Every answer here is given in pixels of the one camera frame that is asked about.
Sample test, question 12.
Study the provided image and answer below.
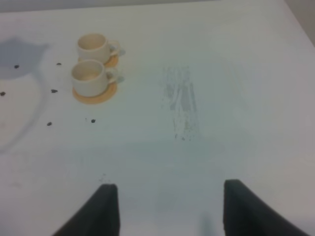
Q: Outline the white teacup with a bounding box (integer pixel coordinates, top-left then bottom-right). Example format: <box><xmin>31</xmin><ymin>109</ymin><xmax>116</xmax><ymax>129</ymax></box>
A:
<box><xmin>71</xmin><ymin>59</ymin><xmax>119</xmax><ymax>97</ymax></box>
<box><xmin>76</xmin><ymin>33</ymin><xmax>121</xmax><ymax>63</ymax></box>

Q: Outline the near orange cup coaster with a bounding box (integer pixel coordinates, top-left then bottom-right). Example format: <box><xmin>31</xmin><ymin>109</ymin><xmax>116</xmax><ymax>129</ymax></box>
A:
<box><xmin>72</xmin><ymin>82</ymin><xmax>118</xmax><ymax>105</ymax></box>

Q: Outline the far orange cup coaster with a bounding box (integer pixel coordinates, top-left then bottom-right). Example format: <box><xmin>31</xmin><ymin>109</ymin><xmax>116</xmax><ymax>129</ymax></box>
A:
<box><xmin>78</xmin><ymin>55</ymin><xmax>119</xmax><ymax>67</ymax></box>

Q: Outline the orange cup coaster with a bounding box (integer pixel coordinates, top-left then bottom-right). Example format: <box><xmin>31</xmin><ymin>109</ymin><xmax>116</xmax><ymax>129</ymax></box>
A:
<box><xmin>78</xmin><ymin>55</ymin><xmax>119</xmax><ymax>67</ymax></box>
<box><xmin>72</xmin><ymin>82</ymin><xmax>118</xmax><ymax>105</ymax></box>

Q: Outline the near white teacup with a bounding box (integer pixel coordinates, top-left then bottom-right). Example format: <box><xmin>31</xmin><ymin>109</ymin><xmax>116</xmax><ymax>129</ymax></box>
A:
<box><xmin>71</xmin><ymin>59</ymin><xmax>119</xmax><ymax>97</ymax></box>

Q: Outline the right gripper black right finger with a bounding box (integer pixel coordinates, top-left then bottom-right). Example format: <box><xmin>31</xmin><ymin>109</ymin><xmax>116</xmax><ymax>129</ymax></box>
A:
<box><xmin>223</xmin><ymin>179</ymin><xmax>306</xmax><ymax>236</ymax></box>

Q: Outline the far white teacup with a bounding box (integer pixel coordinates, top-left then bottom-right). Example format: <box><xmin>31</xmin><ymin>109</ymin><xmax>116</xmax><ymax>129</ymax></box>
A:
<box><xmin>76</xmin><ymin>33</ymin><xmax>121</xmax><ymax>63</ymax></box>

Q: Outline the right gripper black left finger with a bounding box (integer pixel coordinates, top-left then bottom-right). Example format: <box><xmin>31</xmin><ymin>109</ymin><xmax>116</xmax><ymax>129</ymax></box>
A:
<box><xmin>54</xmin><ymin>184</ymin><xmax>121</xmax><ymax>236</ymax></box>

